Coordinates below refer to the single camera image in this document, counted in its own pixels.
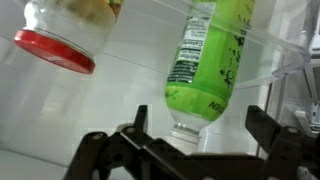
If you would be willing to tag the green plastic bottle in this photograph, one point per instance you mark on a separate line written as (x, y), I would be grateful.
(206, 63)

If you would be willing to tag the clear middle door bin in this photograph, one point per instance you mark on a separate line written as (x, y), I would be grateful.
(272, 33)

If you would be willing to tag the red lid glass jar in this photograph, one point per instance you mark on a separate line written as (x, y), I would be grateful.
(68, 33)

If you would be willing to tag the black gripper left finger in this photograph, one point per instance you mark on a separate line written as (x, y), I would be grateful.
(131, 148)

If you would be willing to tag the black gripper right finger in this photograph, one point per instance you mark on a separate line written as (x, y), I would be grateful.
(287, 147)

